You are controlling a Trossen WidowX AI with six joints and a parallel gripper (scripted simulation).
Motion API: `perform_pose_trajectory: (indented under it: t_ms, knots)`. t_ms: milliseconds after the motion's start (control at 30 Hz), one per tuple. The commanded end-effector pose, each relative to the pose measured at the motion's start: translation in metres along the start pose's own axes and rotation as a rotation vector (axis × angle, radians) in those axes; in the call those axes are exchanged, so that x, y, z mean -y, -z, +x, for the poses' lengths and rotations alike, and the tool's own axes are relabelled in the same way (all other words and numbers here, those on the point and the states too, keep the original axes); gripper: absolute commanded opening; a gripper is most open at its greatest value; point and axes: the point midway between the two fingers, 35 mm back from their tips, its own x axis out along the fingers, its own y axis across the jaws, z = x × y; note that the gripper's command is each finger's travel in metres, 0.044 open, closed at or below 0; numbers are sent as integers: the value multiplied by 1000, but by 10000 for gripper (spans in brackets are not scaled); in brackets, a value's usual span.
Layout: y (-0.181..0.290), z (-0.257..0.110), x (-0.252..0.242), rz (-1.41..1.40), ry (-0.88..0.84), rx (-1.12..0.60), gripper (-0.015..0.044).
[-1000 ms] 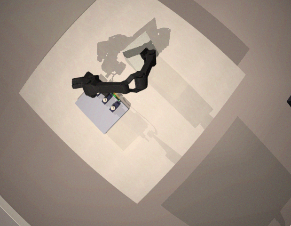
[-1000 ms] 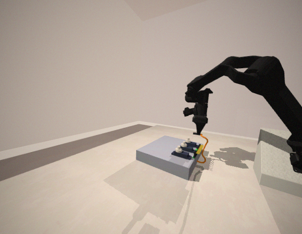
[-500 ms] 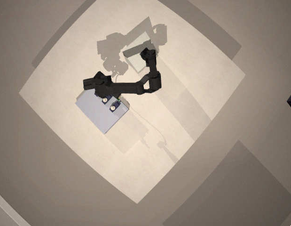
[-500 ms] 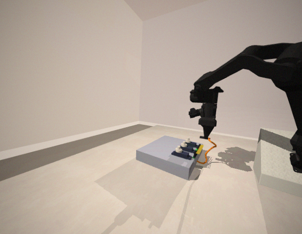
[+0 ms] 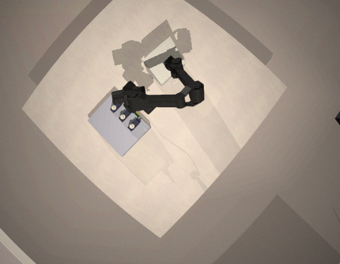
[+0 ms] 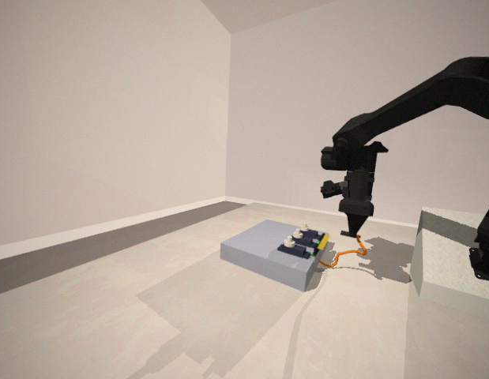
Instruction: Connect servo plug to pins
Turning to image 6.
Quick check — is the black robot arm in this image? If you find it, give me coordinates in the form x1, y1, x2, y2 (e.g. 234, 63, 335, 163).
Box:
321, 56, 489, 280

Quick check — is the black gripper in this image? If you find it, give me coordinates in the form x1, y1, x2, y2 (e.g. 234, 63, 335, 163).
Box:
338, 171, 374, 237

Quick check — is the black pin header strip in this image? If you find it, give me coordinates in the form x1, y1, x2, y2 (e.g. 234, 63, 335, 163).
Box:
311, 233, 325, 257

